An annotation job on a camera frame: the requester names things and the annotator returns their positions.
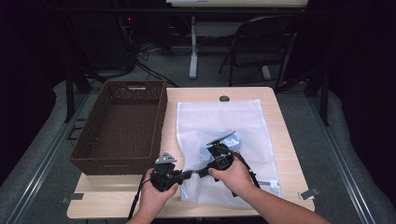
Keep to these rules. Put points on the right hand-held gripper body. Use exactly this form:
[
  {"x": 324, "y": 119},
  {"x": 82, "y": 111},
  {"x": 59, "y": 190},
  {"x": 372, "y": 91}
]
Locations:
[{"x": 222, "y": 157}]

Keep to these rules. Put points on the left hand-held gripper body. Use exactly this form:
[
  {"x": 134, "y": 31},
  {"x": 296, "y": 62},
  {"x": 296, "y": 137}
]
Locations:
[{"x": 165, "y": 177}]

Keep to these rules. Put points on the white mesh laundry bag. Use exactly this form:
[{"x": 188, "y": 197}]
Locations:
[{"x": 249, "y": 124}]

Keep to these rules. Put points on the brown woven basket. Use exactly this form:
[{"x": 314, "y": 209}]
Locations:
[{"x": 124, "y": 124}]

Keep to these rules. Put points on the person's right hand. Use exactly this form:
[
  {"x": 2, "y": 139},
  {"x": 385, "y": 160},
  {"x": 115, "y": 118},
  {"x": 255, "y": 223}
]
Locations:
[{"x": 233, "y": 179}]

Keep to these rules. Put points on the person's left hand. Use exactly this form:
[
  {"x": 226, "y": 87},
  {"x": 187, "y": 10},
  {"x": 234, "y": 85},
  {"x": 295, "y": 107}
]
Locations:
[{"x": 155, "y": 200}]

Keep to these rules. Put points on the grey metal table clip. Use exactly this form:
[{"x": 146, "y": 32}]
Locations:
[
  {"x": 308, "y": 193},
  {"x": 73, "y": 196}
]

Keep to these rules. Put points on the short white desk foot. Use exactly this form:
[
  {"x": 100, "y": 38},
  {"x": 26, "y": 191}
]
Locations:
[{"x": 266, "y": 73}]

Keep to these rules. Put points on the white desk leg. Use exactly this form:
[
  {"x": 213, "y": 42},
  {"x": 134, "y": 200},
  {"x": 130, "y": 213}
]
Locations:
[{"x": 193, "y": 46}]

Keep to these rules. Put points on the black folding chair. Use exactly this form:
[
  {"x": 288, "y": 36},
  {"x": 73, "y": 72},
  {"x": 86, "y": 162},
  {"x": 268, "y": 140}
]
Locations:
[{"x": 236, "y": 40}]

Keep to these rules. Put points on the black metal stand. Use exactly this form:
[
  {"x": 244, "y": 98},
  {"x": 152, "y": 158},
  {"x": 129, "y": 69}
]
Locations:
[
  {"x": 69, "y": 93},
  {"x": 325, "y": 99}
]

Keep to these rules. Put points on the black computer case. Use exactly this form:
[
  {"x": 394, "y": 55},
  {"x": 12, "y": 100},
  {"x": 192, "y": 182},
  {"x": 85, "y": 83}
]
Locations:
[{"x": 102, "y": 43}]

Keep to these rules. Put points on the metal floor rail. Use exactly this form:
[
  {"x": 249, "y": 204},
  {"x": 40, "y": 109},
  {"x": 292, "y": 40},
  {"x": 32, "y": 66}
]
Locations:
[
  {"x": 46, "y": 158},
  {"x": 342, "y": 161}
]

